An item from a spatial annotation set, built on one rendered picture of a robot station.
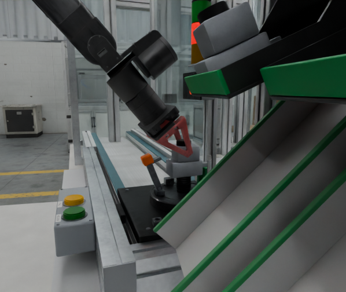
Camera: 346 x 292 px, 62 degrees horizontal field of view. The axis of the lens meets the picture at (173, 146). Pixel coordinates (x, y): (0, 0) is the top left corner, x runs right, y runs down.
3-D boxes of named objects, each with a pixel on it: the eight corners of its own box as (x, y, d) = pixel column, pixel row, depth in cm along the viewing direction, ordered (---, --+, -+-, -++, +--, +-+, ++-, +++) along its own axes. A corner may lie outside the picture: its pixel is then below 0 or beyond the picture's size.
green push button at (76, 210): (63, 226, 52) (62, 215, 52) (63, 216, 56) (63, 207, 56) (86, 222, 54) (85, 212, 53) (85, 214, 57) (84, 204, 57)
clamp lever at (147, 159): (155, 193, 57) (142, 158, 54) (153, 189, 58) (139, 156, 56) (172, 185, 57) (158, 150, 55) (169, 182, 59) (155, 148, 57)
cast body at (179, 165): (172, 178, 56) (172, 142, 55) (165, 172, 60) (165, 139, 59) (212, 174, 59) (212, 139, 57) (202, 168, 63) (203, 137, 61)
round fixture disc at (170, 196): (160, 218, 51) (160, 208, 51) (142, 192, 64) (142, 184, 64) (230, 208, 56) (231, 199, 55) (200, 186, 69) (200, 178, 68)
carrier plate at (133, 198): (139, 248, 45) (139, 236, 45) (117, 196, 68) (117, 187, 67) (268, 225, 53) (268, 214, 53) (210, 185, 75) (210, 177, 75)
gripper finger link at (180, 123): (193, 139, 61) (166, 105, 58) (208, 145, 55) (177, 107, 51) (169, 161, 60) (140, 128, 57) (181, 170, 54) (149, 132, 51)
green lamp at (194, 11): (195, 21, 71) (196, -1, 70) (188, 25, 76) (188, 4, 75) (214, 22, 73) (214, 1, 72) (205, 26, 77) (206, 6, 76)
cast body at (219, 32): (216, 92, 26) (184, 15, 24) (203, 92, 30) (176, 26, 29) (297, 53, 27) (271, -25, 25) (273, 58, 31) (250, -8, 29)
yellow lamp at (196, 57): (195, 63, 73) (195, 42, 72) (188, 64, 77) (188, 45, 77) (213, 64, 74) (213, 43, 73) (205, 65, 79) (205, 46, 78)
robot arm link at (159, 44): (84, 47, 53) (82, 44, 45) (131, 7, 54) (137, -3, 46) (127, 98, 58) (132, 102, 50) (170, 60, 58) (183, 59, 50)
